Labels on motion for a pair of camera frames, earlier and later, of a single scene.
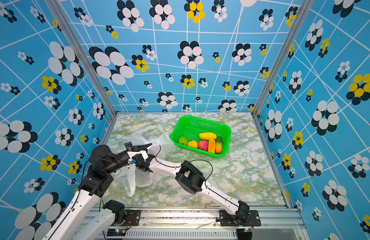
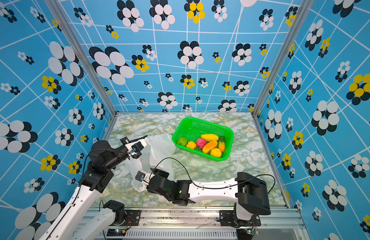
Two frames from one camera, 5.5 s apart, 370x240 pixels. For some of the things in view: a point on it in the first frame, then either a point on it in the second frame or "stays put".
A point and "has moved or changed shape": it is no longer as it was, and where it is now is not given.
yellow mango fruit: x=207 y=136 stays put
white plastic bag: x=134 y=175 has moved or changed shape
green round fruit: x=183 y=140 stays put
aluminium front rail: x=205 y=223 stays put
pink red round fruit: x=203 y=144 has moved or changed shape
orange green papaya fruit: x=218 y=145 has moved or changed shape
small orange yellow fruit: x=193 y=143 stays put
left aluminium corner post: x=75 y=36 stays put
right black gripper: x=149 y=155 -> x=162 y=173
